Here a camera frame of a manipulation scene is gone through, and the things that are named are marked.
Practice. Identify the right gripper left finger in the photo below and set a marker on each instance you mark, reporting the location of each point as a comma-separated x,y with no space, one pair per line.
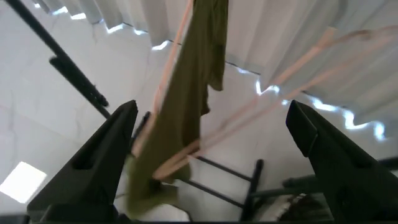
87,186

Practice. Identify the white laundry basket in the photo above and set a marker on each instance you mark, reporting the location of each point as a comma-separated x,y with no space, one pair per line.
280,211

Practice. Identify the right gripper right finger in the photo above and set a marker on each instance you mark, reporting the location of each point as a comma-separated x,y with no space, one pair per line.
357,186

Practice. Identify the black clothes rack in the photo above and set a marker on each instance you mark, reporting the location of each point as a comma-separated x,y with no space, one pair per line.
77,81

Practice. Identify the green long-sleeved shirt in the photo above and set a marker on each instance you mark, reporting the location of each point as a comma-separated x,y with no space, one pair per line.
186,93

